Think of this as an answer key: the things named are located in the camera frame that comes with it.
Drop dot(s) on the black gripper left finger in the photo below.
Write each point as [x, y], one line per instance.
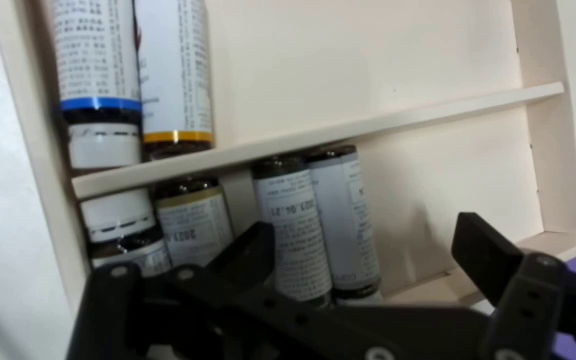
[249, 261]

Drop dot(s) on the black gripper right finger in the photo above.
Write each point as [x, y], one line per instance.
[486, 257]

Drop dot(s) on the wooden tray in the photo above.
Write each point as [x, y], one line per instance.
[452, 107]

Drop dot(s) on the white label bottle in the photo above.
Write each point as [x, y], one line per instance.
[347, 225]
[195, 218]
[286, 201]

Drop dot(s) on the flame logo bottle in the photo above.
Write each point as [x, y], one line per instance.
[122, 228]

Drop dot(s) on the yellow band bottle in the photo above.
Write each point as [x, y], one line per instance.
[175, 76]

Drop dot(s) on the blue band bottle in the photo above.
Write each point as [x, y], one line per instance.
[98, 80]

